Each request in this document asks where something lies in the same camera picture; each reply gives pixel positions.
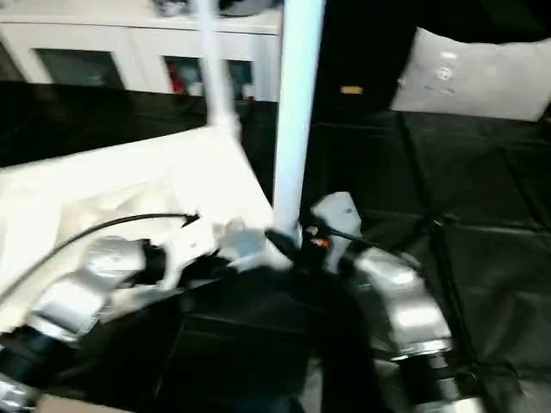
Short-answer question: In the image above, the white plastic table top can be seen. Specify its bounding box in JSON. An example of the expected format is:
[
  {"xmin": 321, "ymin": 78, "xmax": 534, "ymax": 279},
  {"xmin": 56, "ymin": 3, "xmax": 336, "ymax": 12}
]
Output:
[{"xmin": 0, "ymin": 120, "xmax": 299, "ymax": 337}]

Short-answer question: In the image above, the white curved plastic panel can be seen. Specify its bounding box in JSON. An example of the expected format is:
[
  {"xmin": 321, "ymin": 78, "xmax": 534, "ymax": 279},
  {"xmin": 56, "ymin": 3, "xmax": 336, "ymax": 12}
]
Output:
[{"xmin": 389, "ymin": 26, "xmax": 551, "ymax": 123}]

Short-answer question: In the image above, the white glass-door cabinet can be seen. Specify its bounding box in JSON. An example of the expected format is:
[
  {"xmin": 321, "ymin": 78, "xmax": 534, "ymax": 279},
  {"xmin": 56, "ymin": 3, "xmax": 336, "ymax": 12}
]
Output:
[{"xmin": 0, "ymin": 8, "xmax": 286, "ymax": 103}]

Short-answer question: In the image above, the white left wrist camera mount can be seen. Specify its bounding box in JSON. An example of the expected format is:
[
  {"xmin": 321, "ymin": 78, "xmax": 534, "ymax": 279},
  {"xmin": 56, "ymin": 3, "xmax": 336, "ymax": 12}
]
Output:
[{"xmin": 158, "ymin": 213, "xmax": 217, "ymax": 290}]

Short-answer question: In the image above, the black left wrist camera cable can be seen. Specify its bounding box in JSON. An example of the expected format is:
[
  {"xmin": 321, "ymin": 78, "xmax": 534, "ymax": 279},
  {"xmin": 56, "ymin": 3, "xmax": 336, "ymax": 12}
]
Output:
[{"xmin": 0, "ymin": 210, "xmax": 204, "ymax": 303}]

